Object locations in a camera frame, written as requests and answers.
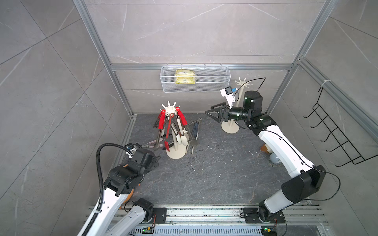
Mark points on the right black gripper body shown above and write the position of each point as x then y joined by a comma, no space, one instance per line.
225,111

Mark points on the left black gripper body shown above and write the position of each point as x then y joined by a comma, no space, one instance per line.
155,162

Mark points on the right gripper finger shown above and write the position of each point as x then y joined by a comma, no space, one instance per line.
219,106
215,114

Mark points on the cream utensil stand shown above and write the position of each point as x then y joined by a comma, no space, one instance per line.
230,126
177,151

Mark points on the red handled steel tongs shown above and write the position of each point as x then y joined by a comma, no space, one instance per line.
184,123

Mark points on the blue handled cream tongs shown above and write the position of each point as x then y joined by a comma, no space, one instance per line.
194,133

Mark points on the long steel white tongs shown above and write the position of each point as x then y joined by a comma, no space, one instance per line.
176,131

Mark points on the red sleeved steel tongs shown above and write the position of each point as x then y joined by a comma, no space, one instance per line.
161,120

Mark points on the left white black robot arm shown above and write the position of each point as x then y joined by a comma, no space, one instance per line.
117,189

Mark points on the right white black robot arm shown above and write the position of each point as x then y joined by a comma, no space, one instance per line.
306,178

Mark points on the orange monster plush toy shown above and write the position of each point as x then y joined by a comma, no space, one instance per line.
129,196

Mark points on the yellow packet in basket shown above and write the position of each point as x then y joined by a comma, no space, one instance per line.
183,76

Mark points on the brown white plush toy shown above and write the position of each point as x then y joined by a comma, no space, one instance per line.
265,148

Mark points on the grey blue dome toy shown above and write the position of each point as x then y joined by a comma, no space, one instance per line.
274,160

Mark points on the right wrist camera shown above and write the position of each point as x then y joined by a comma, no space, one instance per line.
229,94

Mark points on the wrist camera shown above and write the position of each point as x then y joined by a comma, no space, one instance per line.
132,148
229,94

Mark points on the steel tongs with ring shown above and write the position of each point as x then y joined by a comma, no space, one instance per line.
198,120

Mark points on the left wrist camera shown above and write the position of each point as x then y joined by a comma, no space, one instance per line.
132,148

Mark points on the white wire mesh basket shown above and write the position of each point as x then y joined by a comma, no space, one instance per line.
208,79

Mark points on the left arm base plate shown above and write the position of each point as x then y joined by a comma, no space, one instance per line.
156,215

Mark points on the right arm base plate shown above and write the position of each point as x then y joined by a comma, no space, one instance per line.
254,215

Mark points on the black wire wall hook rack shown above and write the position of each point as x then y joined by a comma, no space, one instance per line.
334,132

